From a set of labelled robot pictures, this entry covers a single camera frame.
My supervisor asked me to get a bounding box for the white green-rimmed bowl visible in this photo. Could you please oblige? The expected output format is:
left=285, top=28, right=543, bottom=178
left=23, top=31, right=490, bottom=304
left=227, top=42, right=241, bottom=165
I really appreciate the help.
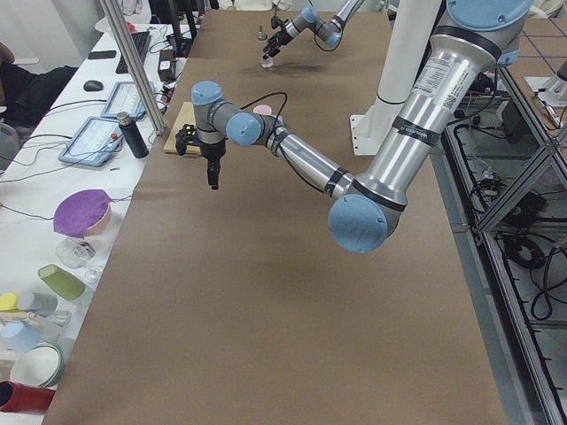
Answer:
left=10, top=344, right=65, bottom=388

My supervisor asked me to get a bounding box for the black keyboard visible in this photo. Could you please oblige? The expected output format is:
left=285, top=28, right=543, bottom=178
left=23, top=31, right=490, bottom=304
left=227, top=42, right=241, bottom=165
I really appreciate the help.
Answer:
left=115, top=31, right=151, bottom=74

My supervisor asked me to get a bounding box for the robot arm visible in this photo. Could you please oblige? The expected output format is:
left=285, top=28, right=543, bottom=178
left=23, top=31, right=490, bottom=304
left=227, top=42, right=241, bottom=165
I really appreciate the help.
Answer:
left=262, top=0, right=364, bottom=59
left=175, top=1, right=531, bottom=253

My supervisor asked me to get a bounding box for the yellow cup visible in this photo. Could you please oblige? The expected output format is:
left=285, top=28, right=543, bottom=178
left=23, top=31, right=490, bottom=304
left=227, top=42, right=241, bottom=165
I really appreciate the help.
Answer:
left=0, top=292, right=19, bottom=312

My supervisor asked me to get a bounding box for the red cup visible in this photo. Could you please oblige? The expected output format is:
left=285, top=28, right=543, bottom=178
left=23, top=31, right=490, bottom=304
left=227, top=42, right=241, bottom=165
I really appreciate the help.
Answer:
left=1, top=381, right=56, bottom=414

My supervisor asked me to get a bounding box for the far blue teach pendant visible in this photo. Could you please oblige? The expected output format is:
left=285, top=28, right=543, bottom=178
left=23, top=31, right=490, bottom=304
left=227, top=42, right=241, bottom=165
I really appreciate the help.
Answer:
left=100, top=81, right=145, bottom=120

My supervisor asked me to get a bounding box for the pink plastic cup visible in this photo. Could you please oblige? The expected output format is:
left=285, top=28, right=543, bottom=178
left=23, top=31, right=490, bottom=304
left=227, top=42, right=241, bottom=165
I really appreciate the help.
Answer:
left=252, top=104, right=274, bottom=117

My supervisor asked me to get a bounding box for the clear wine glass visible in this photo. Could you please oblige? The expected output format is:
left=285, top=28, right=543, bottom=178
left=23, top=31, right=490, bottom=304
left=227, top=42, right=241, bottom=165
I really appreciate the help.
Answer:
left=55, top=238, right=104, bottom=285

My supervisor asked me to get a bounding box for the black smartphone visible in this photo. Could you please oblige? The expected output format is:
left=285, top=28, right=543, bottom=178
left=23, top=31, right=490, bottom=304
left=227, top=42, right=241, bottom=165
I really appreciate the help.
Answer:
left=88, top=50, right=117, bottom=60

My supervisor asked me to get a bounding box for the blue teach pendant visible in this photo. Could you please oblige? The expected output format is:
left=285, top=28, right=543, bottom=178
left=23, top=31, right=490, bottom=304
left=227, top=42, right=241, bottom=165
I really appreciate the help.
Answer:
left=100, top=81, right=145, bottom=120
left=58, top=117, right=123, bottom=168

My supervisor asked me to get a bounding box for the black water bottle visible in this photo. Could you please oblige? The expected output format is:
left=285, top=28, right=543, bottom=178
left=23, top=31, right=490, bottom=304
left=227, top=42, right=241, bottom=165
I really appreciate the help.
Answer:
left=116, top=112, right=149, bottom=158

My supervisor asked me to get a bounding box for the aluminium frame post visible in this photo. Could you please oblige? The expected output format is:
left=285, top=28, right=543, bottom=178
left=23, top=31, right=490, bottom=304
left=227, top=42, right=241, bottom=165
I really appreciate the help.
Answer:
left=99, top=0, right=166, bottom=135

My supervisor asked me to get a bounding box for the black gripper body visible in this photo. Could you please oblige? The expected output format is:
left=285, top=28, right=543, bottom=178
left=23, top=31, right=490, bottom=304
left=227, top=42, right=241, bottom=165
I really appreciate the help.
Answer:
left=269, top=17, right=292, bottom=57
left=177, top=125, right=226, bottom=161

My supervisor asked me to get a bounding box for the grey cup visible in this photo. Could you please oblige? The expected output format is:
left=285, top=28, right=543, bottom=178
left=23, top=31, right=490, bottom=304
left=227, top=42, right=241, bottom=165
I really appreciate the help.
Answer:
left=18, top=291, right=58, bottom=316

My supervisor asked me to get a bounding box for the bamboo cutting board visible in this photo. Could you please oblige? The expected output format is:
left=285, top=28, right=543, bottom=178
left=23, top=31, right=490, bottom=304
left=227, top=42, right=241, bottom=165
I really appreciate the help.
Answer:
left=163, top=102, right=200, bottom=157

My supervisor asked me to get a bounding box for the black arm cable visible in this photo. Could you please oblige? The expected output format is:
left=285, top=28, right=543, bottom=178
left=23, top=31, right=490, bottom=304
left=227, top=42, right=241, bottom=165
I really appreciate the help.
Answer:
left=237, top=91, right=289, bottom=129

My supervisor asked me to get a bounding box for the black label box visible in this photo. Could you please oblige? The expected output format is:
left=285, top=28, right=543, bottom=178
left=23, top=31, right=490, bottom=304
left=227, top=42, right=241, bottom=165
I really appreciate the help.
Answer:
left=158, top=50, right=176, bottom=82

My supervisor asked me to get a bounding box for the black computer mouse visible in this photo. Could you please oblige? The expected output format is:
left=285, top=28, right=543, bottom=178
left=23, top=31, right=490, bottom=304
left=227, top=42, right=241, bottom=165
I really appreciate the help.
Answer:
left=83, top=80, right=104, bottom=92

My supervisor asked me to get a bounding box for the purple cloth on bowl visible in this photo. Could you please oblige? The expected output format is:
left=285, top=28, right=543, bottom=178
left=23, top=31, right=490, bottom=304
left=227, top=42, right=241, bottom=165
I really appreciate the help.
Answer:
left=53, top=189, right=112, bottom=239

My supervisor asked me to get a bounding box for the green plastic cup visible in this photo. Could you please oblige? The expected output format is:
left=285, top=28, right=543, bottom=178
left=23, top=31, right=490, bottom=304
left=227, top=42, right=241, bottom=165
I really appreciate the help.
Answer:
left=37, top=264, right=86, bottom=301

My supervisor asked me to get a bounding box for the light blue cup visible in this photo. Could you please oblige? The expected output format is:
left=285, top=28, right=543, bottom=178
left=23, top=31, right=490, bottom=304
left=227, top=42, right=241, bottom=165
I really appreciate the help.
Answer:
left=1, top=321, right=43, bottom=353

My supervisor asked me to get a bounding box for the near blue teach pendant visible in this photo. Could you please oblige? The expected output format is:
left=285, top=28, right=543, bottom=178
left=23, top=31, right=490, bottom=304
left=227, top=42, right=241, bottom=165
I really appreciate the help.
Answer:
left=58, top=117, right=123, bottom=168

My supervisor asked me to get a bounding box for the glass sauce bottle steel top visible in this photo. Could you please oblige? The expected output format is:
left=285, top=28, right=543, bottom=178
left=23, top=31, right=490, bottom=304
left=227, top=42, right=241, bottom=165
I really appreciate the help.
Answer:
left=257, top=26, right=274, bottom=69

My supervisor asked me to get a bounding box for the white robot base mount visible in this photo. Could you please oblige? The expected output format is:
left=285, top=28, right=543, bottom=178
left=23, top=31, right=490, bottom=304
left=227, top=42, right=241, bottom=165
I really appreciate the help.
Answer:
left=351, top=0, right=442, bottom=156

